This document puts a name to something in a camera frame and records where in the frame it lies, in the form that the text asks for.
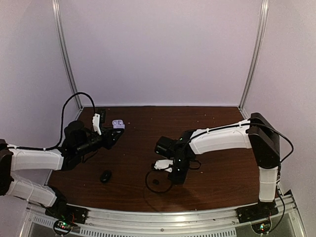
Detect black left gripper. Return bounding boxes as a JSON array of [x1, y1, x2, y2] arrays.
[[76, 126, 123, 157]]

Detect lilac earbud charging case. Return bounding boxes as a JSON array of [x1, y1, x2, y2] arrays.
[[112, 119, 125, 129]]

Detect black oval charging case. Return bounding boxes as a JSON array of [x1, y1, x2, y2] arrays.
[[100, 170, 112, 184]]

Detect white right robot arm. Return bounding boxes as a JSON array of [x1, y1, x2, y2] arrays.
[[152, 113, 281, 218]]

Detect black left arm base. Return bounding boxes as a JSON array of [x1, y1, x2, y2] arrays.
[[43, 186, 88, 226]]

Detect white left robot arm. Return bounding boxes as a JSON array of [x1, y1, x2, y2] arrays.
[[0, 120, 125, 219]]

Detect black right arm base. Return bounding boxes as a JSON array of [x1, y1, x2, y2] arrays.
[[236, 200, 278, 223]]

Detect right circuit board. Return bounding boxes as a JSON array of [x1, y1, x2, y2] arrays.
[[251, 220, 272, 235]]

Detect circuit board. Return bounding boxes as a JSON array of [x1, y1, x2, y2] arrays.
[[251, 220, 272, 235], [53, 220, 73, 236]]

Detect left circuit board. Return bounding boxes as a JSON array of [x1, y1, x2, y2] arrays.
[[53, 220, 73, 236]]

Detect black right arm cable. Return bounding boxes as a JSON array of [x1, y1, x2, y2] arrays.
[[145, 160, 201, 194]]

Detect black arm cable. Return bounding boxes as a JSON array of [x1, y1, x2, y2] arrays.
[[145, 160, 201, 194], [44, 92, 97, 151]]

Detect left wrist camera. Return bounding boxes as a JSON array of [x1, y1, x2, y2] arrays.
[[92, 109, 106, 135]]

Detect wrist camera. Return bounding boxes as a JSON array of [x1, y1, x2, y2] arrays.
[[92, 109, 106, 135], [154, 159, 173, 173]]

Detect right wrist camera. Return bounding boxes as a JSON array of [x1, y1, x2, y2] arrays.
[[154, 159, 173, 173]]

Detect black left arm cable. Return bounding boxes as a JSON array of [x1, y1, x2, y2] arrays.
[[44, 92, 97, 151]]

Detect left aluminium frame post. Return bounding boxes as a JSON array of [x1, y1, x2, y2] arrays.
[[51, 0, 83, 111]]

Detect aluminium frame post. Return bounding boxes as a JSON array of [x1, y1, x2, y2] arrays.
[[238, 0, 269, 114], [51, 0, 83, 111]]

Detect right aluminium frame post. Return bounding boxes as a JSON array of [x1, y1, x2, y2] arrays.
[[238, 0, 269, 114]]

